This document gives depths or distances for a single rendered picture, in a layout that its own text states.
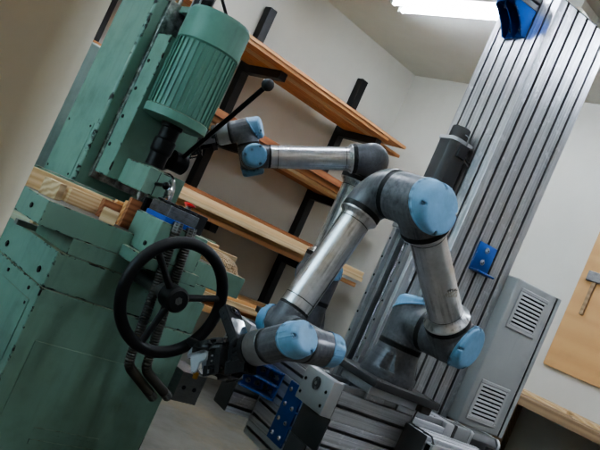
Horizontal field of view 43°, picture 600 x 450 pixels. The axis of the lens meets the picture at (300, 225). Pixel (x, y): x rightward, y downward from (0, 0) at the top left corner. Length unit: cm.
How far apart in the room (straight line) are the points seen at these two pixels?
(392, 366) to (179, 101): 87
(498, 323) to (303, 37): 332
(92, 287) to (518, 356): 130
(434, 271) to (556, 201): 337
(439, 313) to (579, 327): 297
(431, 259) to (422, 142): 409
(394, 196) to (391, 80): 431
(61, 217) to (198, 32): 59
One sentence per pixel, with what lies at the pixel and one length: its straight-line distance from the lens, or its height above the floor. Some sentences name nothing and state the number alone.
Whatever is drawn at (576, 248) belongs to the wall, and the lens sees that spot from 496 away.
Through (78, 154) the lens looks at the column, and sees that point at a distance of 220.
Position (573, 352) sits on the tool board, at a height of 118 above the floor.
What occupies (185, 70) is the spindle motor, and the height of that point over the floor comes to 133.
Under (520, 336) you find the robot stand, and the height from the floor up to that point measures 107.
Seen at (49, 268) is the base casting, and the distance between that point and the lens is 184.
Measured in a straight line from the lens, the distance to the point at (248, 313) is 487.
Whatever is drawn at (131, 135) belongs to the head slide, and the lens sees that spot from 212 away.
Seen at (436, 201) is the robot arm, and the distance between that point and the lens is 167.
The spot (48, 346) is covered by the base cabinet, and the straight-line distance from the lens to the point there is 190.
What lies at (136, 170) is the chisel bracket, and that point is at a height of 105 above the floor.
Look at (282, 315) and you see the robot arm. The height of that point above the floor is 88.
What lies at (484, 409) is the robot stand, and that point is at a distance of 244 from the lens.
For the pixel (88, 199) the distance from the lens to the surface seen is 200.
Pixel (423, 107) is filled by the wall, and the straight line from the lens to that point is 597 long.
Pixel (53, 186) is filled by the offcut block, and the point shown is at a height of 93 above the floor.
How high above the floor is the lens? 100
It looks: 3 degrees up
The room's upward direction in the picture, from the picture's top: 24 degrees clockwise
